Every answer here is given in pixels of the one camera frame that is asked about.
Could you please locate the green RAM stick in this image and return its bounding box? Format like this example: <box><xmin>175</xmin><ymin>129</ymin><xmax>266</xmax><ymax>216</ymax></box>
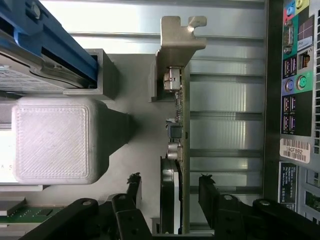
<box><xmin>0</xmin><ymin>205</ymin><xmax>67</xmax><ymax>225</ymax></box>

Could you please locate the grey printed parts rack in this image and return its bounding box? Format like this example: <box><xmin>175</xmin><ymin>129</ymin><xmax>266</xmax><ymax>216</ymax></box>
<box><xmin>0</xmin><ymin>48</ymin><xmax>167</xmax><ymax>240</ymax></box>

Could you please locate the black open PC case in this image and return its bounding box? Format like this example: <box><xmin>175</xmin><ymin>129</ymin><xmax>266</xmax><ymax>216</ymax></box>
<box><xmin>264</xmin><ymin>0</ymin><xmax>320</xmax><ymax>240</ymax></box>

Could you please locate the silver hard disk drive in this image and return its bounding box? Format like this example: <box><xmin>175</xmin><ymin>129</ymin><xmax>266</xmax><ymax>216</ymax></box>
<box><xmin>0</xmin><ymin>23</ymin><xmax>87</xmax><ymax>95</ymax></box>

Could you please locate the blue drive bay rail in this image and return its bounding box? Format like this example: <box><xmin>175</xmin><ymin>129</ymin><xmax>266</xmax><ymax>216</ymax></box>
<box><xmin>0</xmin><ymin>0</ymin><xmax>99</xmax><ymax>83</ymax></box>

